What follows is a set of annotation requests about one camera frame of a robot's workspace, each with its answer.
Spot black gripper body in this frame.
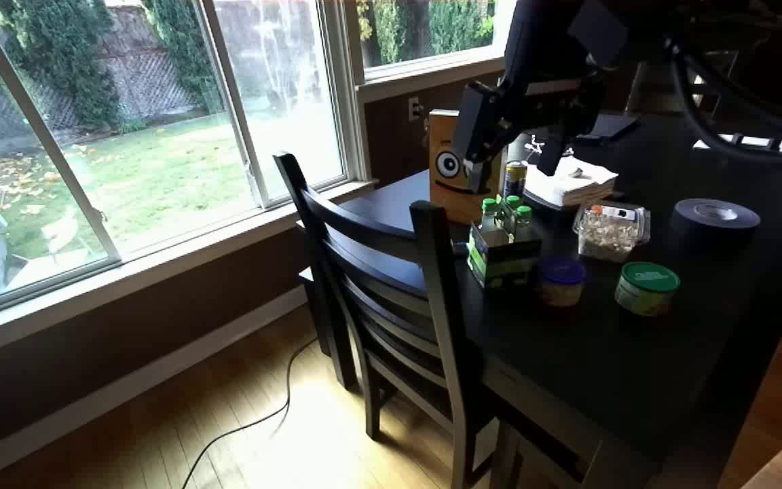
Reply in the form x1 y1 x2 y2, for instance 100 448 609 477
454 79 606 193

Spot blue lid can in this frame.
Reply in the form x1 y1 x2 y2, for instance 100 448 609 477
537 261 587 306

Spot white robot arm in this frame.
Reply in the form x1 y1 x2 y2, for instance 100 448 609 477
454 0 782 193

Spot green lid can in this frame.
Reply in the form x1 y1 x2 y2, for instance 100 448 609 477
614 261 682 317

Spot white folded cloth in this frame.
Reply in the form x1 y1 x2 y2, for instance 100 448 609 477
525 156 617 209

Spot orange smiley face box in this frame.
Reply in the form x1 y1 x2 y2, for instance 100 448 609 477
427 107 500 222

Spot clear plastic food container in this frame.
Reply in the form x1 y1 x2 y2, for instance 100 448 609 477
573 200 651 262

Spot dark tape roll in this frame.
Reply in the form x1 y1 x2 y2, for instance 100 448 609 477
673 199 761 235

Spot white papers on table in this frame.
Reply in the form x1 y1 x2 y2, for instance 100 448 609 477
719 133 782 154

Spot dark wooden chair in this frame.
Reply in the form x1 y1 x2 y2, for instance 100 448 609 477
275 151 495 489

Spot wall power outlet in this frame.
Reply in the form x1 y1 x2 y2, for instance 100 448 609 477
408 94 423 122

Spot black floor cable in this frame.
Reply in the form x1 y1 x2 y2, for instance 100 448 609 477
180 333 320 489

